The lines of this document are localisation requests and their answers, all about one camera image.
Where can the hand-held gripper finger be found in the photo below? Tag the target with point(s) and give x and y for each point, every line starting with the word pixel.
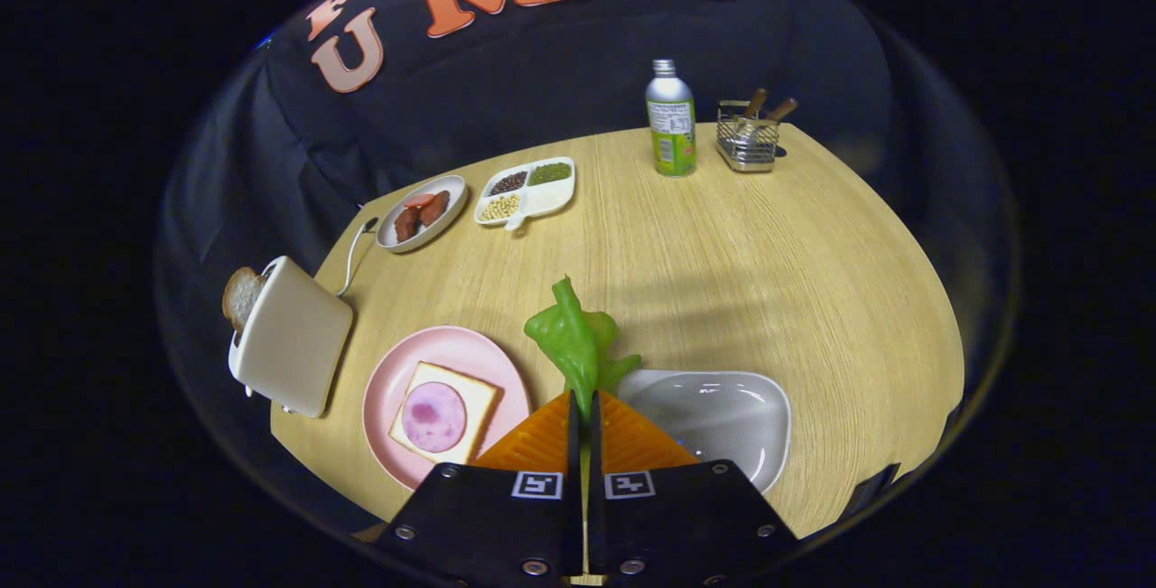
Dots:
pixel 573 452
pixel 595 452

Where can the green lettuce leaf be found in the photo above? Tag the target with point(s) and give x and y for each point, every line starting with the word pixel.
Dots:
pixel 573 344

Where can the toasted bread slice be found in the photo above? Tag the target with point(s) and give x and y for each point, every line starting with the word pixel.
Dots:
pixel 240 297

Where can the white bread slice with crust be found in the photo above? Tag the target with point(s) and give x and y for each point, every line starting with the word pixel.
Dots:
pixel 479 403

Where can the glossy white oval dish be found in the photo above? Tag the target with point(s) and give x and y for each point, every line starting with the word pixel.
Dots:
pixel 713 416

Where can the pink ham slice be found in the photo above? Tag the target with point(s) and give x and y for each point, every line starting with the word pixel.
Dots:
pixel 433 416

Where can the pink plate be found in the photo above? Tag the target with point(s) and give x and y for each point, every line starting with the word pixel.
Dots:
pixel 452 349

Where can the white divided dish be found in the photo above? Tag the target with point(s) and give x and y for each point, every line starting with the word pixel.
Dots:
pixel 546 200

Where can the pile of yellow soybeans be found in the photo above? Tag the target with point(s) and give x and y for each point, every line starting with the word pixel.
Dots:
pixel 500 207

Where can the round white plate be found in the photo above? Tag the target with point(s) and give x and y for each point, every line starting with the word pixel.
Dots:
pixel 447 218

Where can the pile of dark beans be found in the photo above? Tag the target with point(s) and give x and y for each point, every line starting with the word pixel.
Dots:
pixel 508 183

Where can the pile of green beans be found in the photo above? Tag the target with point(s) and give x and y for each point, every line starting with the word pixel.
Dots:
pixel 550 174

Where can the brown meat piece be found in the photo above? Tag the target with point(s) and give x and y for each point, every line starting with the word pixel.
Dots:
pixel 406 225
pixel 435 209

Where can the red sausage slice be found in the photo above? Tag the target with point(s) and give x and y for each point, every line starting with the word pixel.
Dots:
pixel 418 200

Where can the white toaster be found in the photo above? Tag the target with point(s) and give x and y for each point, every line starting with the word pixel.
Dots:
pixel 293 344

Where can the silver bottle with green label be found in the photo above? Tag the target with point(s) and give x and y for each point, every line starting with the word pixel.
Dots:
pixel 671 127

